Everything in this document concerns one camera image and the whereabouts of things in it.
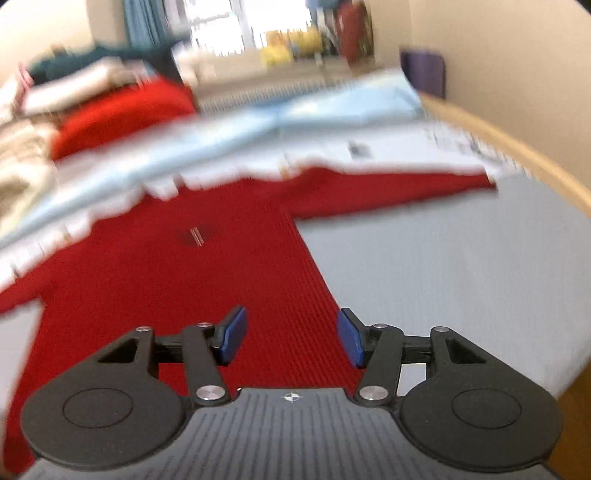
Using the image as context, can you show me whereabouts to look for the blue curtain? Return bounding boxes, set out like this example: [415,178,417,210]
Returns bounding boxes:
[122,0,191,48]

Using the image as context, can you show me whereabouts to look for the yellow plush toys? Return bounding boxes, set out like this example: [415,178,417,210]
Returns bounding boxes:
[260,27,322,66]

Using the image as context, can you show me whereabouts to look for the teal cloth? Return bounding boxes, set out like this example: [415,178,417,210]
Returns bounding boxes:
[27,44,172,85]

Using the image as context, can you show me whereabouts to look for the beige knit cloth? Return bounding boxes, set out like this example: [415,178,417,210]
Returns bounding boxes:
[0,113,61,234]

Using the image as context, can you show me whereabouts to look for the grey printed bed cover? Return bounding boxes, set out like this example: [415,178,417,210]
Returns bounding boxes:
[0,115,591,416]

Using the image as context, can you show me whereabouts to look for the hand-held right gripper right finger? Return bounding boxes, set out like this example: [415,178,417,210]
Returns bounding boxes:
[337,307,491,407]

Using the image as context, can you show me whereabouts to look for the purple box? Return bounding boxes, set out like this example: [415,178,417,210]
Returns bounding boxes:
[399,47,447,100]

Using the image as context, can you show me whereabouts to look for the white folded cloth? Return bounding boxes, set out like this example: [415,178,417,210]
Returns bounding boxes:
[21,59,158,115]

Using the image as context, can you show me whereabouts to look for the red knit sweater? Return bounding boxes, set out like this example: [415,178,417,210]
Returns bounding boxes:
[0,166,498,476]

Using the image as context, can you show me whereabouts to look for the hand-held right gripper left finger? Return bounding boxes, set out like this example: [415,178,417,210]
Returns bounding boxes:
[96,305,249,407]

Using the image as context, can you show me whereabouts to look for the red cloth pile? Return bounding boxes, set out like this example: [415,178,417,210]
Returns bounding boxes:
[51,76,198,161]

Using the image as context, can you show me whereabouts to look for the light blue blanket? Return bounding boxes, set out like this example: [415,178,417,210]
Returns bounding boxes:
[0,68,423,252]

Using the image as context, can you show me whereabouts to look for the wooden bed frame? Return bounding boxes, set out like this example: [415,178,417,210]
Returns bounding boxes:
[418,91,591,480]

